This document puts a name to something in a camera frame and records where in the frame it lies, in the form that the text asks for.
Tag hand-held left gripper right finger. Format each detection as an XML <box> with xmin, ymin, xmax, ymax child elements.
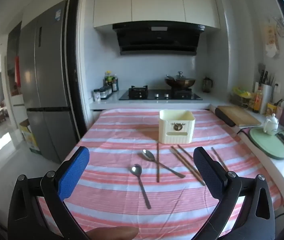
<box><xmin>193</xmin><ymin>146</ymin><xmax>275</xmax><ymax>240</ymax></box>

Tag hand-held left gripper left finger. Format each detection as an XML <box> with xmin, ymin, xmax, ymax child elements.
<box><xmin>7</xmin><ymin>146</ymin><xmax>90</xmax><ymax>240</ymax></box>

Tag cream ribbed utensil holder box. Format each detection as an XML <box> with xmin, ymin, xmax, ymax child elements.
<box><xmin>159</xmin><ymin>109</ymin><xmax>196</xmax><ymax>144</ymax></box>

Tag metal spoon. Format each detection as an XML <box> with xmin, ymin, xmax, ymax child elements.
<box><xmin>130</xmin><ymin>164</ymin><xmax>152</xmax><ymax>210</ymax></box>
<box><xmin>142</xmin><ymin>149</ymin><xmax>186</xmax><ymax>179</ymax></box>

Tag person's left hand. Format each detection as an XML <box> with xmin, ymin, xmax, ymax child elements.
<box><xmin>85</xmin><ymin>226</ymin><xmax>140</xmax><ymax>240</ymax></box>

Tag pink white striped tablecloth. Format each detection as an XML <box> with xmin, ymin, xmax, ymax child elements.
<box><xmin>35</xmin><ymin>108</ymin><xmax>282</xmax><ymax>240</ymax></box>

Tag cardboard box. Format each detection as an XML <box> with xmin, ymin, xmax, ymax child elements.
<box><xmin>19</xmin><ymin>119</ymin><xmax>40</xmax><ymax>154</ymax></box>

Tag black padded roll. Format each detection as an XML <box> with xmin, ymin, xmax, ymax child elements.
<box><xmin>214</xmin><ymin>108</ymin><xmax>236</xmax><ymax>127</ymax></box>

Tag wooden cutting board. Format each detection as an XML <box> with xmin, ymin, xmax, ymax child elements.
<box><xmin>217</xmin><ymin>105</ymin><xmax>262</xmax><ymax>127</ymax></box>

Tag green cutting board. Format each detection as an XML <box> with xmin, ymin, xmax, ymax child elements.
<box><xmin>249</xmin><ymin>127</ymin><xmax>284</xmax><ymax>160</ymax></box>

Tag white teapot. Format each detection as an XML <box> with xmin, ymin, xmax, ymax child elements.
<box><xmin>263</xmin><ymin>113</ymin><xmax>279</xmax><ymax>135</ymax></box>

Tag cooking oil bottle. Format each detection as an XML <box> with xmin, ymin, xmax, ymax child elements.
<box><xmin>253</xmin><ymin>86</ymin><xmax>262</xmax><ymax>113</ymax></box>

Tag yellow plastic bag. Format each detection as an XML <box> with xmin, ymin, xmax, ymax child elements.
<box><xmin>233</xmin><ymin>87</ymin><xmax>252</xmax><ymax>98</ymax></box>

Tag black gas stove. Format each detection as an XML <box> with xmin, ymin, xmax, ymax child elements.
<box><xmin>118</xmin><ymin>85</ymin><xmax>204</xmax><ymax>101</ymax></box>

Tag small yellow box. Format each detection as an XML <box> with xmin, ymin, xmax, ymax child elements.
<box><xmin>267</xmin><ymin>102</ymin><xmax>277</xmax><ymax>117</ymax></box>

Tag dark wok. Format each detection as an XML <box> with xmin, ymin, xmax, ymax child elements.
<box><xmin>164</xmin><ymin>74</ymin><xmax>196</xmax><ymax>89</ymax></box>

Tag grey steel refrigerator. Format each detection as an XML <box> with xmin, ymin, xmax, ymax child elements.
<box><xmin>18</xmin><ymin>0</ymin><xmax>81</xmax><ymax>164</ymax></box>

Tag yellow cap sauce bottle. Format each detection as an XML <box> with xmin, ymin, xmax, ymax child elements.
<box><xmin>104</xmin><ymin>71</ymin><xmax>112</xmax><ymax>93</ymax></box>

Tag white knife holder with knives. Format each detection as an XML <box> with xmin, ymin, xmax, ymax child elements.
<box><xmin>258</xmin><ymin>70</ymin><xmax>275</xmax><ymax>114</ymax></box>

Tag glass wok lid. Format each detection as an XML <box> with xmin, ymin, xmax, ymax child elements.
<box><xmin>171</xmin><ymin>72</ymin><xmax>190</xmax><ymax>80</ymax></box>

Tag black range hood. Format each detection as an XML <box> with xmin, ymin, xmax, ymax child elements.
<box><xmin>112</xmin><ymin>22</ymin><xmax>206</xmax><ymax>56</ymax></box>

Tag wire dish rack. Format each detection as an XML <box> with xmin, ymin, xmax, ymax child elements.
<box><xmin>231</xmin><ymin>87</ymin><xmax>255</xmax><ymax>109</ymax></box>

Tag glass jug with dark handle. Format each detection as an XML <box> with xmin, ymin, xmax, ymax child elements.
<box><xmin>203</xmin><ymin>76</ymin><xmax>213</xmax><ymax>93</ymax></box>

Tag black door frame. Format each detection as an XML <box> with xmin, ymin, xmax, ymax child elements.
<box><xmin>65</xmin><ymin>0</ymin><xmax>87</xmax><ymax>140</ymax></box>

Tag hanging wall ornament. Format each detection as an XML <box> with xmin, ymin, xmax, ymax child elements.
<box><xmin>264</xmin><ymin>16</ymin><xmax>284</xmax><ymax>59</ymax></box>

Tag white wall cabinets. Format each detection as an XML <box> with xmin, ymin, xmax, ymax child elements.
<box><xmin>93</xmin><ymin>0</ymin><xmax>221</xmax><ymax>29</ymax></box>

